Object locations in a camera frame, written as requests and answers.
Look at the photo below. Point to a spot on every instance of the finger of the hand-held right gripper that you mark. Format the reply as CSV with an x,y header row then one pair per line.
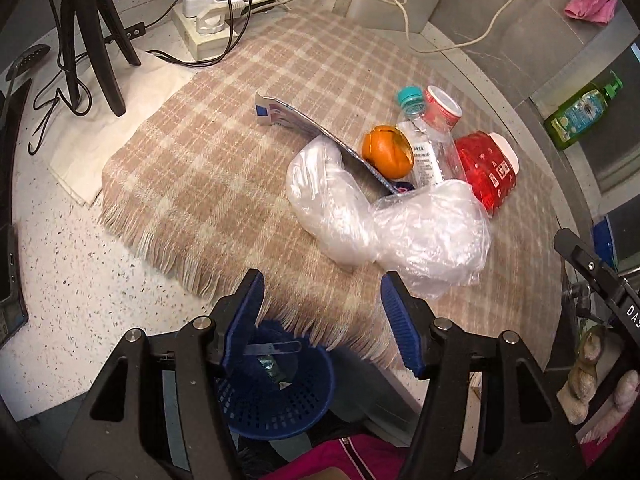
x,y
580,255

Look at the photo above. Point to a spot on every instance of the black handheld device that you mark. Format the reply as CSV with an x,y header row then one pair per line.
x,y
10,300

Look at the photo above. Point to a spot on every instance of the white plastic bag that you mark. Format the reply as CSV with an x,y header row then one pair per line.
x,y
325,210

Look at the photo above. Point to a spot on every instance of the beige plaid fringed blanket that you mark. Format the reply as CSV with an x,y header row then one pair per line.
x,y
250,160

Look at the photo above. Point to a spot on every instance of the white folded cloth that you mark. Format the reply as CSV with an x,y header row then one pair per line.
x,y
100,150

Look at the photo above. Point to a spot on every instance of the black slotted utensil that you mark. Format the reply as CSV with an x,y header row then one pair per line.
x,y
30,60

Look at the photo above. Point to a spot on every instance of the pink jacket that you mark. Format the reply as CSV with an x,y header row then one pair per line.
x,y
340,452

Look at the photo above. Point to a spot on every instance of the blue white carton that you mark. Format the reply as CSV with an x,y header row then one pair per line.
x,y
280,110

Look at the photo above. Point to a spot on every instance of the white power strip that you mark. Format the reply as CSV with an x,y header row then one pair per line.
x,y
200,45

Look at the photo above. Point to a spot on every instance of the white plug adapter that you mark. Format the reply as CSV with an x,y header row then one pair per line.
x,y
200,4

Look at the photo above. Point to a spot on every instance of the grey plastic strip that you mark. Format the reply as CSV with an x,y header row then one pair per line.
x,y
275,346

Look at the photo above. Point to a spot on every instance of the green dish soap bottle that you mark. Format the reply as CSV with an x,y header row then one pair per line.
x,y
575,120

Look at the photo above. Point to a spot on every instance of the black tripod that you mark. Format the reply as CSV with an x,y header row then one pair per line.
x,y
107,75

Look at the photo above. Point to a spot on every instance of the green foil wrapper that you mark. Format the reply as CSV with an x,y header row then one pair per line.
x,y
267,366

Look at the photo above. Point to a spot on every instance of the blue perforated basket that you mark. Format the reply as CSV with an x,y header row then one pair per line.
x,y
280,410

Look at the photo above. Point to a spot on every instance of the blue plastic object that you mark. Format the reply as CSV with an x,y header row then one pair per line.
x,y
605,240

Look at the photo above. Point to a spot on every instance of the red plastic cup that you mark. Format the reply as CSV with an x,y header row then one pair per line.
x,y
441,115

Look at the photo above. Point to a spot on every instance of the red jar with white lid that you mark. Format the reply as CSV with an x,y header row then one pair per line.
x,y
480,170

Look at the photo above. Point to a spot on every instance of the clear plastic bag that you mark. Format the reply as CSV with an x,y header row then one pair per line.
x,y
430,240

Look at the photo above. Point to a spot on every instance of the pink rag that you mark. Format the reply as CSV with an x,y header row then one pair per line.
x,y
590,5

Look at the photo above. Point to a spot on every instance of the clear bottle with teal cap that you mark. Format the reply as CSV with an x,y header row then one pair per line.
x,y
425,152

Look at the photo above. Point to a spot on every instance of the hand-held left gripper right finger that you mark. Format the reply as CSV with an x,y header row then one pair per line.
x,y
400,322

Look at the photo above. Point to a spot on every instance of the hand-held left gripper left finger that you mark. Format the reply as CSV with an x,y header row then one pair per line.
x,y
245,312

